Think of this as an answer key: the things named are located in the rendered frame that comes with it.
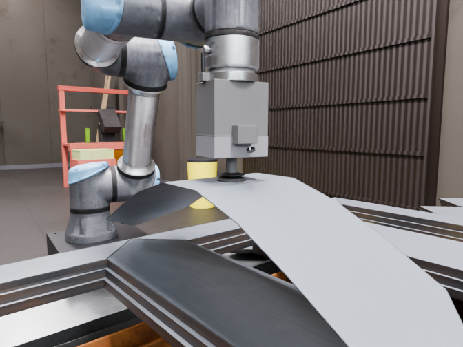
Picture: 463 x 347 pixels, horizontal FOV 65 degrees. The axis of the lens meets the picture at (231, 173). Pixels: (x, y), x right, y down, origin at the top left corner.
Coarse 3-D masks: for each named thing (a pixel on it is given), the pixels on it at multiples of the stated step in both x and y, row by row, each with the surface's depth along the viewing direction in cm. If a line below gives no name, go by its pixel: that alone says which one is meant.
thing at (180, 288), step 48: (144, 240) 80; (192, 240) 81; (240, 240) 90; (0, 288) 58; (48, 288) 62; (96, 288) 66; (144, 288) 57; (192, 288) 56; (240, 288) 56; (288, 288) 56; (192, 336) 46; (240, 336) 43; (288, 336) 43; (336, 336) 43
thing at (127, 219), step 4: (180, 208) 79; (152, 212) 74; (156, 212) 76; (160, 212) 77; (164, 212) 78; (168, 212) 79; (128, 216) 71; (132, 216) 72; (136, 216) 74; (140, 216) 74; (144, 216) 76; (148, 216) 77; (152, 216) 78; (156, 216) 79; (160, 216) 80; (112, 220) 71; (116, 220) 72; (120, 220) 73; (124, 220) 74; (128, 220) 75; (132, 220) 76; (136, 220) 77; (140, 220) 78; (144, 220) 79
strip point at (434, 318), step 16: (432, 304) 37; (448, 304) 38; (400, 320) 33; (416, 320) 34; (432, 320) 35; (448, 320) 36; (384, 336) 31; (400, 336) 32; (416, 336) 32; (432, 336) 33; (448, 336) 34
